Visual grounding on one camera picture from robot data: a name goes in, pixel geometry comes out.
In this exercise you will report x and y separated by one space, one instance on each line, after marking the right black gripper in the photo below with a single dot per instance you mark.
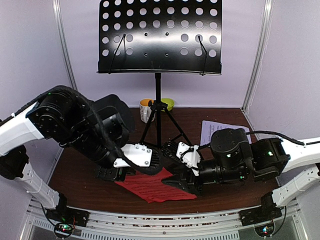
184 183

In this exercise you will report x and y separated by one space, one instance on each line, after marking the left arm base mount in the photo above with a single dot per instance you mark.
65 226

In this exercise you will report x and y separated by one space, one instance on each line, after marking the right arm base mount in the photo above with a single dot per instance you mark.
262 221

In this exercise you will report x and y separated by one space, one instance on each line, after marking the right aluminium frame post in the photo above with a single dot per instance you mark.
261 48

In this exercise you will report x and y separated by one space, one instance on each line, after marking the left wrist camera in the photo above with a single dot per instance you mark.
139 157

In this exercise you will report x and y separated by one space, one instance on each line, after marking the black music stand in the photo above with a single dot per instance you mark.
160 36

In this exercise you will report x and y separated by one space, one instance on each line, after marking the red sheet music paper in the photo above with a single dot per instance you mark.
151 189

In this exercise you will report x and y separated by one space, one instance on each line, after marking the white sheet music paper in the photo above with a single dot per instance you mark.
209 127

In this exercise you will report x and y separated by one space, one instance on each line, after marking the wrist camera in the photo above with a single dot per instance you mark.
182 153
139 157

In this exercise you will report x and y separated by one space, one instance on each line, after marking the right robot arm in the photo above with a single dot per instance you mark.
229 157

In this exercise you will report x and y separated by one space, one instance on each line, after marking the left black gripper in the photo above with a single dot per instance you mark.
119 176

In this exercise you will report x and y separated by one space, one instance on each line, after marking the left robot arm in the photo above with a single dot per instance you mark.
96 129

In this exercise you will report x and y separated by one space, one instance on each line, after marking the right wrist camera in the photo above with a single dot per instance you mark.
182 153

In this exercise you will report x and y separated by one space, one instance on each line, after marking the green bowl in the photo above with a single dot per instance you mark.
170 103

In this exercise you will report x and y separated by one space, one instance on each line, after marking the white floral mug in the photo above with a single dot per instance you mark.
145 109

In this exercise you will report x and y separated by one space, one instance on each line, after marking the front aluminium rail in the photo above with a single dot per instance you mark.
223 225

